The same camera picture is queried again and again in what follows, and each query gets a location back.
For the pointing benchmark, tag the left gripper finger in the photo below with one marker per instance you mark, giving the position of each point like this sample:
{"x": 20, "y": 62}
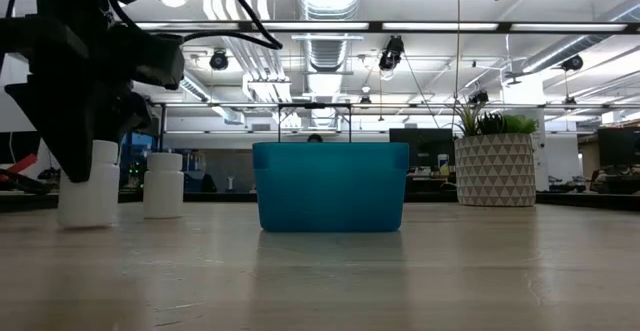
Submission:
{"x": 137, "y": 116}
{"x": 75, "y": 121}

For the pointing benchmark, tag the white pill bottle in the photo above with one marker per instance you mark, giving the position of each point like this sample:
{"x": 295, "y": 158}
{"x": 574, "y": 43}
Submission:
{"x": 163, "y": 191}
{"x": 90, "y": 196}

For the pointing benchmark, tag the blue plastic basket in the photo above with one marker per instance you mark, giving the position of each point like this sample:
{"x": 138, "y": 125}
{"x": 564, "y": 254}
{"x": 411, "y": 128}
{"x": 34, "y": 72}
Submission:
{"x": 330, "y": 191}

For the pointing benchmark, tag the red strip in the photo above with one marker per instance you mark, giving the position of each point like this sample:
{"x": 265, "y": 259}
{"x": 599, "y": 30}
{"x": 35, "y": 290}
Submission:
{"x": 22, "y": 163}

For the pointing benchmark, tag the black ceiling spotlight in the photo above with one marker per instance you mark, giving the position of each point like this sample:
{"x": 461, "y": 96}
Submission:
{"x": 480, "y": 96}
{"x": 219, "y": 60}
{"x": 572, "y": 62}
{"x": 391, "y": 53}

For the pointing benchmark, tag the black overhead light bar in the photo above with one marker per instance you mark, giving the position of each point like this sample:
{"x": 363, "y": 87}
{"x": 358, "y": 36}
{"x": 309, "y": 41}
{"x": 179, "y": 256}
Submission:
{"x": 375, "y": 26}

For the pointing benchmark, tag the spiky green grass plant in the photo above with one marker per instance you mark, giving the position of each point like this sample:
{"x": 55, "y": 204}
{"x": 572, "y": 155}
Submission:
{"x": 467, "y": 118}

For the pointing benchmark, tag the green rosette succulent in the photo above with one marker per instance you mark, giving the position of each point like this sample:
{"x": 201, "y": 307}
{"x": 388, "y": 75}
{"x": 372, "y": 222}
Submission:
{"x": 515, "y": 123}

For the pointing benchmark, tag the thin black rectangular stand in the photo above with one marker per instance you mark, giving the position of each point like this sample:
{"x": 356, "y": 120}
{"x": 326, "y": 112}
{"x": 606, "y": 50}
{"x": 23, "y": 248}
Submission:
{"x": 314, "y": 105}

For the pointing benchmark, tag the person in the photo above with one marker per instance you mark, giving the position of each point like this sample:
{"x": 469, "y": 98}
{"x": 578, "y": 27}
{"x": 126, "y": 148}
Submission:
{"x": 315, "y": 138}

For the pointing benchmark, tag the triangle patterned plant pot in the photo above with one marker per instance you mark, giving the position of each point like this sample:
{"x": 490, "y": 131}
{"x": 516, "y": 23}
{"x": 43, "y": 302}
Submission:
{"x": 495, "y": 171}

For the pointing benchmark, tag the black computer monitor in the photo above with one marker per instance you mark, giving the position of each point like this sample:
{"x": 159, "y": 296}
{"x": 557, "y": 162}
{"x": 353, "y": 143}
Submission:
{"x": 617, "y": 146}

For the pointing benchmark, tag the black wall screen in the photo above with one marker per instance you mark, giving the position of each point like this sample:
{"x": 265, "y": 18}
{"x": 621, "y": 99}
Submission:
{"x": 15, "y": 146}

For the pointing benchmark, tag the black aluminium rig frame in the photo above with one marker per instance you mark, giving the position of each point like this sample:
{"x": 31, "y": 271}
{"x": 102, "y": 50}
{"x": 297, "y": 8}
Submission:
{"x": 215, "y": 197}

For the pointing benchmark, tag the silver ventilation duct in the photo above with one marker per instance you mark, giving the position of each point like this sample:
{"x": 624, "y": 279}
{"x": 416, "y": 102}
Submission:
{"x": 327, "y": 1}

